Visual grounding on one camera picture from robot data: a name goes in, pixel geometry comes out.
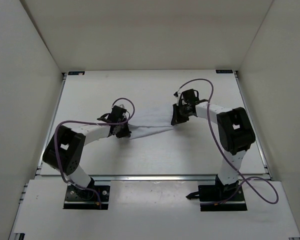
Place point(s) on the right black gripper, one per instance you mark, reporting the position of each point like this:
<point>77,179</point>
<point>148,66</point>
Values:
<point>176,119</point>

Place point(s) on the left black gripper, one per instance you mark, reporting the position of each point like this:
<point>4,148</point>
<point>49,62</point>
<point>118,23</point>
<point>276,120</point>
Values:
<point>125,134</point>

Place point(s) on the white skirt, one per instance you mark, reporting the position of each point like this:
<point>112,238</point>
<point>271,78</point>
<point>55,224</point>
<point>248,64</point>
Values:
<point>151,121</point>

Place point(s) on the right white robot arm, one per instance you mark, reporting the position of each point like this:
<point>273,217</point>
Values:
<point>235,131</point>

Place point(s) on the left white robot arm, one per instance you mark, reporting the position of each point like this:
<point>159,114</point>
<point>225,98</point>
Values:
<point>64,151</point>

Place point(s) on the right blue corner label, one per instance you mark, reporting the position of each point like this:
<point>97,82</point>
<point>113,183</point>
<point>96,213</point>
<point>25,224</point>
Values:
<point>224,71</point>

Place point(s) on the blue corner label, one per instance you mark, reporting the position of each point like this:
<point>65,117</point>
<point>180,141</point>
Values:
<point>76,73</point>
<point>224,71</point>

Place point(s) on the left blue corner label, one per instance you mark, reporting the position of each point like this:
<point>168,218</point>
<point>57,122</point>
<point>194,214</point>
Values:
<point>76,73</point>

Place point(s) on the aluminium front rail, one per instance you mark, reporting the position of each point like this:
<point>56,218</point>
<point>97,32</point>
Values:
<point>155,178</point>

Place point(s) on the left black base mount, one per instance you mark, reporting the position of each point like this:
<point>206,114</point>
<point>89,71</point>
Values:
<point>77,199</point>

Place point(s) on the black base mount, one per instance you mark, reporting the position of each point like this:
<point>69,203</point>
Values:
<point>212,200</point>
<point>77,199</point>

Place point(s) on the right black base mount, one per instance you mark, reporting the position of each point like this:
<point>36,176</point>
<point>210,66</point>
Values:
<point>212,200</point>

